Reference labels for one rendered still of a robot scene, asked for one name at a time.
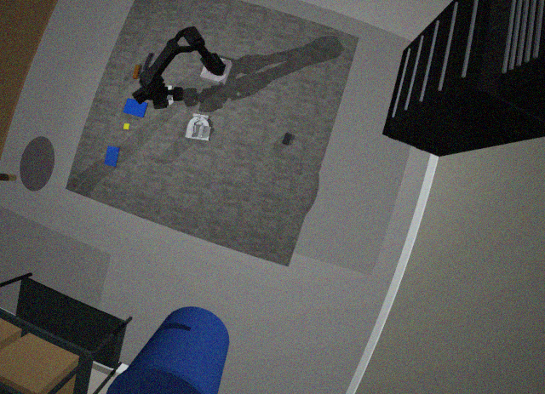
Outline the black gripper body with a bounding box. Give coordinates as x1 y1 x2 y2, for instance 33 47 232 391
153 83 184 101

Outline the dark grey long bar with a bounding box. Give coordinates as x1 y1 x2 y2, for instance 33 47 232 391
143 53 153 70

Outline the blue rectangular block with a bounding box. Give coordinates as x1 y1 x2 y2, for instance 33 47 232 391
104 146 119 167

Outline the blue flat rectangular plate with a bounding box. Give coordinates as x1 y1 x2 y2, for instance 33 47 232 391
123 98 147 117

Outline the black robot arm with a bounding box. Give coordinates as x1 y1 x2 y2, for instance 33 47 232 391
132 26 226 109

